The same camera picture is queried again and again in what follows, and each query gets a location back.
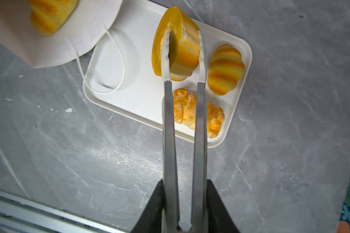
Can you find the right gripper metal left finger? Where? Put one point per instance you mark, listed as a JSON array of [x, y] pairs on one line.
[[170, 175]]

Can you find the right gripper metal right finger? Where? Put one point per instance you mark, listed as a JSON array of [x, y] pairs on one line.
[[199, 214]]

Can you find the pale crumbly orange bread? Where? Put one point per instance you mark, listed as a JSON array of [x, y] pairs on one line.
[[185, 112]]

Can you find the yellow striped croissant bread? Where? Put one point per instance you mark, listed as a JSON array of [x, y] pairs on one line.
[[225, 69]]

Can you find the round yellow fluted bread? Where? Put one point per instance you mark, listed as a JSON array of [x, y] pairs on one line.
[[184, 44]]

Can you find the red white paper bag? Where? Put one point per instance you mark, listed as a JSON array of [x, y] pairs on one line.
[[88, 23]]

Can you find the striped yellow bread in bag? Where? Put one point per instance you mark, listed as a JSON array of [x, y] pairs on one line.
[[48, 16]]

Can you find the white rectangular tray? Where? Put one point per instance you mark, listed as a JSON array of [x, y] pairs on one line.
[[141, 93]]

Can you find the aluminium front rail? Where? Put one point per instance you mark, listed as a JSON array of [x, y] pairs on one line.
[[26, 216]]

